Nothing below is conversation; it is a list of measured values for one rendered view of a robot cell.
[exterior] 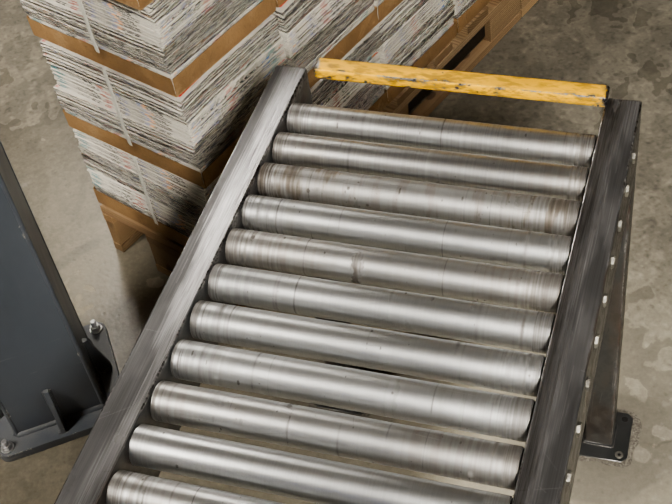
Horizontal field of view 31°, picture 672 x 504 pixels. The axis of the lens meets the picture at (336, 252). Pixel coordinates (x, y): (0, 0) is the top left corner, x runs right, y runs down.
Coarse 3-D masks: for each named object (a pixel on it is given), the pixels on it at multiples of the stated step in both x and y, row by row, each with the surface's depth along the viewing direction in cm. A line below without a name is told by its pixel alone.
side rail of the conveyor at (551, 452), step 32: (608, 128) 166; (608, 160) 162; (608, 192) 158; (608, 224) 155; (576, 256) 152; (608, 256) 151; (576, 288) 148; (608, 288) 155; (576, 320) 145; (576, 352) 142; (544, 384) 139; (576, 384) 139; (544, 416) 136; (576, 416) 136; (544, 448) 133; (576, 448) 141; (544, 480) 131
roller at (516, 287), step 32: (256, 256) 160; (288, 256) 159; (320, 256) 158; (352, 256) 157; (384, 256) 156; (416, 256) 155; (416, 288) 155; (448, 288) 153; (480, 288) 152; (512, 288) 150; (544, 288) 149
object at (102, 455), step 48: (288, 96) 180; (240, 144) 174; (240, 192) 167; (192, 240) 162; (192, 288) 156; (144, 336) 152; (144, 384) 146; (192, 384) 158; (96, 432) 142; (96, 480) 138
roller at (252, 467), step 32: (160, 448) 140; (192, 448) 139; (224, 448) 139; (256, 448) 139; (224, 480) 138; (256, 480) 137; (288, 480) 136; (320, 480) 135; (352, 480) 134; (384, 480) 133; (416, 480) 133
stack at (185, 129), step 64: (64, 0) 216; (192, 0) 207; (256, 0) 221; (320, 0) 237; (384, 0) 258; (448, 0) 279; (512, 0) 306; (64, 64) 231; (256, 64) 228; (128, 128) 233; (192, 128) 220; (128, 192) 253; (192, 192) 235
